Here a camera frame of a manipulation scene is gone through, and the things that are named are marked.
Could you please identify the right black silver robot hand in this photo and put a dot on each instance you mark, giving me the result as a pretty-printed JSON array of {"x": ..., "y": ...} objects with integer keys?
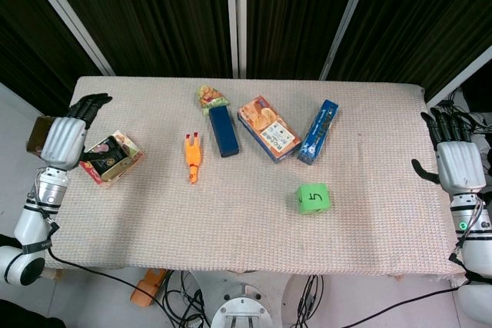
[{"x": 459, "y": 166}]

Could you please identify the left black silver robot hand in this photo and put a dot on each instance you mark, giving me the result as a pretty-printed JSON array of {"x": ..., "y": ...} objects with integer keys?
[{"x": 63, "y": 140}]

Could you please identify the green numbered foam cube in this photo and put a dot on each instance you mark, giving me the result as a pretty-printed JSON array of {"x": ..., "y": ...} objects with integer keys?
[{"x": 313, "y": 198}]

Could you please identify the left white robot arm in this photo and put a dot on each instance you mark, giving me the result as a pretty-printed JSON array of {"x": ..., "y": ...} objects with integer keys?
[{"x": 30, "y": 224}]

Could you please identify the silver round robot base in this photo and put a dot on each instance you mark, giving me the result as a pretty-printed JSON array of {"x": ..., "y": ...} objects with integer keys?
[{"x": 241, "y": 310}]

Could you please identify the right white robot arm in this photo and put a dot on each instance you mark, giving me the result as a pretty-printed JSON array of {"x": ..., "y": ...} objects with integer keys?
[{"x": 474, "y": 251}]

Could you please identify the brown cardboard piece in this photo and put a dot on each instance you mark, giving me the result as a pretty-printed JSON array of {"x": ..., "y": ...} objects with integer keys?
[{"x": 37, "y": 136}]

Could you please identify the red white food carton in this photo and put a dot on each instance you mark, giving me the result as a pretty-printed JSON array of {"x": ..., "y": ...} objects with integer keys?
[{"x": 132, "y": 151}]

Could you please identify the orange rubber chicken toy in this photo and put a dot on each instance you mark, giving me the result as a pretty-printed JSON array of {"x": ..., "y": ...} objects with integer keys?
[{"x": 192, "y": 157}]

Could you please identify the slim blue printed box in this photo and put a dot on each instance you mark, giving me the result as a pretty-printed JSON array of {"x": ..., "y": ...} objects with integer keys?
[{"x": 318, "y": 132}]

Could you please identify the green yellow snack packet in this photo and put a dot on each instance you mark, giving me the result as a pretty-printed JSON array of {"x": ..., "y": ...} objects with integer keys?
[{"x": 209, "y": 98}]

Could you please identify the dark blue rectangular box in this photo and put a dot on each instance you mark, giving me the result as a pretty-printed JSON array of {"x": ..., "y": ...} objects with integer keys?
[{"x": 223, "y": 132}]

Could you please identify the orange tool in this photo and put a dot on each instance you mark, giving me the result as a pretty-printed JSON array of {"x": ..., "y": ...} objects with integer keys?
[{"x": 146, "y": 289}]

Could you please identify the orange biscuit box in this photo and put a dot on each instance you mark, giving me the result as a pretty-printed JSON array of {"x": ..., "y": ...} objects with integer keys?
[{"x": 268, "y": 128}]

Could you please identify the beige waffle tablecloth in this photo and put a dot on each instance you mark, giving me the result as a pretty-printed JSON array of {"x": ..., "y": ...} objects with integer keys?
[{"x": 246, "y": 220}]

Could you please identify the grey partition post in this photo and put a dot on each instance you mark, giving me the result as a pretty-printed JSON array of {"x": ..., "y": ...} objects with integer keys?
[
  {"x": 69, "y": 17},
  {"x": 348, "y": 20},
  {"x": 461, "y": 74},
  {"x": 236, "y": 17}
]

